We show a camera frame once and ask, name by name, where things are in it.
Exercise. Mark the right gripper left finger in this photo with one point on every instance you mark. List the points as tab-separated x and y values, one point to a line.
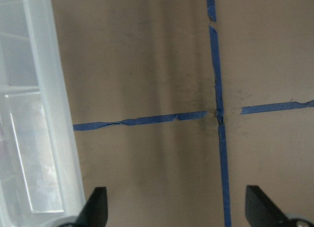
95	211

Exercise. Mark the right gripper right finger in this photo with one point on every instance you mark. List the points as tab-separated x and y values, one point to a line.
260	210

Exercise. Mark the clear ribbed box lid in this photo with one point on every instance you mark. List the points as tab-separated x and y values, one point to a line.
32	114

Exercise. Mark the clear plastic storage box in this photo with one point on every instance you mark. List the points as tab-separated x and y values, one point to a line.
71	163

